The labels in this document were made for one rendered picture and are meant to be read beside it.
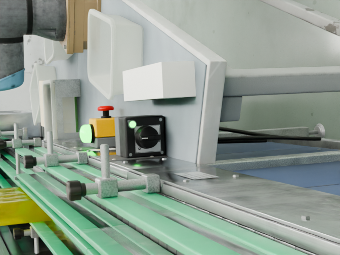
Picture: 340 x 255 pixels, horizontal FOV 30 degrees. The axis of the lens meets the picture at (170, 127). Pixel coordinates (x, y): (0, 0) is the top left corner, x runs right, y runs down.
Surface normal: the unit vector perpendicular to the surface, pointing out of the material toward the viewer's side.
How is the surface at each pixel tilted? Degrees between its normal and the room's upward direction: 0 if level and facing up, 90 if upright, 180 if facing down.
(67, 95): 90
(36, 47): 90
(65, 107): 90
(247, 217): 0
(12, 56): 113
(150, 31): 0
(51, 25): 71
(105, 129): 90
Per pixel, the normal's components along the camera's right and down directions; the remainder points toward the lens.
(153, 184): 0.34, 0.04
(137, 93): -0.94, 0.06
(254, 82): 0.34, 0.38
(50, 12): 0.02, 0.12
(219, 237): -0.04, -1.00
